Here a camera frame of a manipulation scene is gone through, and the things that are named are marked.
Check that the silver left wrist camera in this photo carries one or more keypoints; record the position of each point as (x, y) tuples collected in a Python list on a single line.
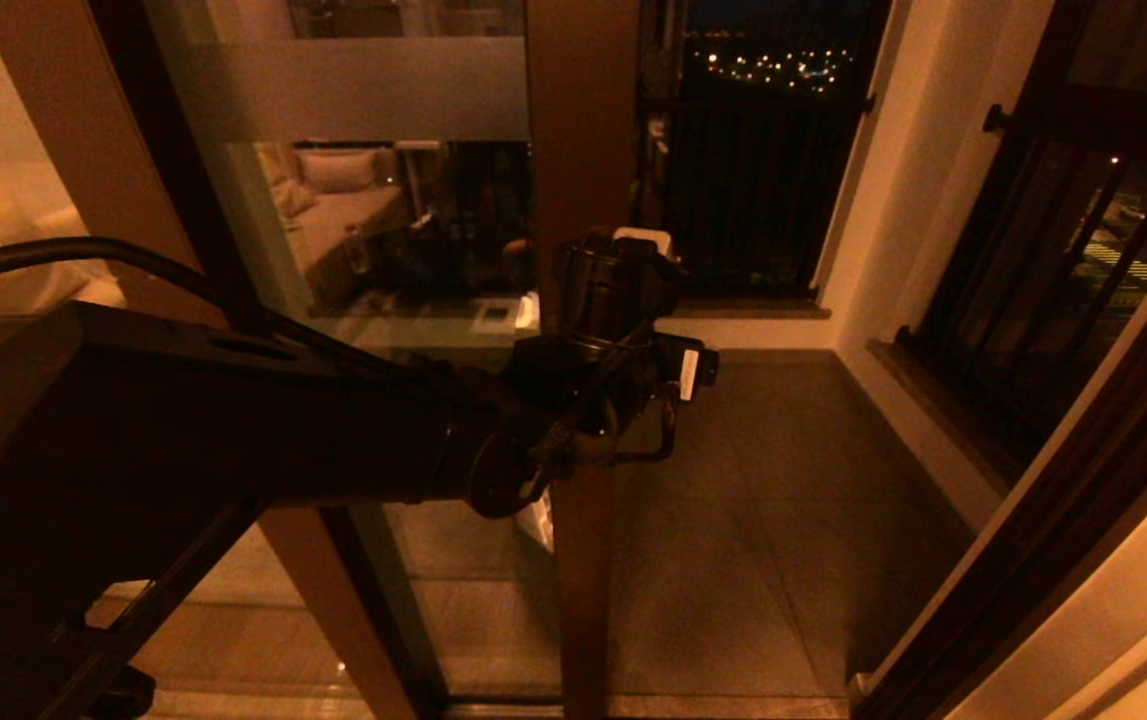
[(643, 238)]

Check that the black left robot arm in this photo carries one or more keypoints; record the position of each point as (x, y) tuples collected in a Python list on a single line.
[(233, 430)]

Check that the black window guard railing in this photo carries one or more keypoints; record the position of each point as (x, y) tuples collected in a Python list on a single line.
[(1083, 110), (753, 180)]

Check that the dark brown door jamb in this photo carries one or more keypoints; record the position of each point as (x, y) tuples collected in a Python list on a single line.
[(1083, 480)]

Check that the brown framed fixed glass panel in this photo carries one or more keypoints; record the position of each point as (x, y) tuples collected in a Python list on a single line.
[(83, 130)]

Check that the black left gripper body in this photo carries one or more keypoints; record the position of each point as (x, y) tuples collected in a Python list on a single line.
[(618, 290)]

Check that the brown framed sliding glass door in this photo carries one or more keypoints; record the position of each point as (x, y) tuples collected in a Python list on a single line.
[(583, 120)]

